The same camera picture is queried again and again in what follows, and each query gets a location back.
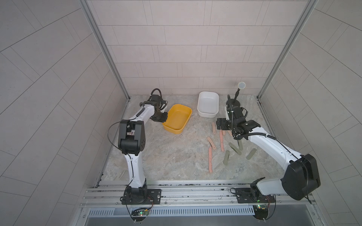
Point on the green folded knife upright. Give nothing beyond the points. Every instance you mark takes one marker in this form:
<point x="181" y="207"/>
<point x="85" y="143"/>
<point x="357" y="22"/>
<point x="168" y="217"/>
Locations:
<point x="240" y="145"/>

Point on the yellow plastic storage box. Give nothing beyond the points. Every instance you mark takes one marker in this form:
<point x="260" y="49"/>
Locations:
<point x="178" y="117"/>

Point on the white plastic storage box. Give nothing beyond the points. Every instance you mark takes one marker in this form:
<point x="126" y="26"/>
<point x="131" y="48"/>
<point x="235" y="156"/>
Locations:
<point x="208" y="104"/>

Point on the pink fruit knife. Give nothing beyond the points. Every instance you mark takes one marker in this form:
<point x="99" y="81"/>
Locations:
<point x="211" y="143"/>

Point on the aluminium mounting rail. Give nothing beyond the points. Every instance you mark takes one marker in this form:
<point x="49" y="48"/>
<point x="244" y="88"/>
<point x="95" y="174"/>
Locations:
<point x="181" y="193"/>

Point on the black stand with round disc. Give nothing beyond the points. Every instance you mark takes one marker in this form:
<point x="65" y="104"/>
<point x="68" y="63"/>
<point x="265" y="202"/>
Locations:
<point x="239" y="90"/>

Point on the right circuit board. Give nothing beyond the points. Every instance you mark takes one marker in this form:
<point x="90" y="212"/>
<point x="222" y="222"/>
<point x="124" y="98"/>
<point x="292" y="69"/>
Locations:
<point x="261" y="212"/>

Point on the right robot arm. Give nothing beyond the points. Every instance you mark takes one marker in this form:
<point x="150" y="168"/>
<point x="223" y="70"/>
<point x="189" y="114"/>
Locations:
<point x="301" y="174"/>

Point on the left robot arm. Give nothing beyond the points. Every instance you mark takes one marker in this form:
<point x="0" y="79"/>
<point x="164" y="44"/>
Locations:
<point x="132" y="140"/>

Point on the green folded knife front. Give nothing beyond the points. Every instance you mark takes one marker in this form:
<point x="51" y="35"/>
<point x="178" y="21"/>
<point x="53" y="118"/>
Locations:
<point x="226" y="157"/>

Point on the long pink open knife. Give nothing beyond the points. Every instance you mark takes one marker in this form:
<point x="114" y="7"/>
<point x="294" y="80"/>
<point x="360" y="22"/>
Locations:
<point x="221" y="140"/>

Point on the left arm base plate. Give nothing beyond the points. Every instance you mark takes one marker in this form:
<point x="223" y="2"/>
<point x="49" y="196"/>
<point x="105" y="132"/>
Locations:
<point x="139" y="196"/>

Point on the green folded knife centre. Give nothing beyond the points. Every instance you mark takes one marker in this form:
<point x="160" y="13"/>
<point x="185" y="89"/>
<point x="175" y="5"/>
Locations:
<point x="236" y="149"/>

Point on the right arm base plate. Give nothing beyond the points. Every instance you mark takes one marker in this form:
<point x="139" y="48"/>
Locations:
<point x="246" y="195"/>

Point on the left circuit board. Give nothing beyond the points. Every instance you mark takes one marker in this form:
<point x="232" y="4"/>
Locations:
<point x="140" y="212"/>

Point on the green folded knife right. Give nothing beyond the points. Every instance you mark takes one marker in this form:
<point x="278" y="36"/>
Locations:
<point x="251" y="154"/>

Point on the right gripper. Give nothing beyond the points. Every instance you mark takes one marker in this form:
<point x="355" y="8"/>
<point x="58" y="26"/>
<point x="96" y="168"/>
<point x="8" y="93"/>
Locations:
<point x="222" y="125"/>

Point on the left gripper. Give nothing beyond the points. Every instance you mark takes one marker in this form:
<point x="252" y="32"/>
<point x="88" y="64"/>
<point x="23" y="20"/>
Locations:
<point x="163" y="118"/>

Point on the circuit board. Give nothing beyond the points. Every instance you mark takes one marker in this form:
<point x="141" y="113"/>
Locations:
<point x="261" y="212"/>
<point x="140" y="212"/>

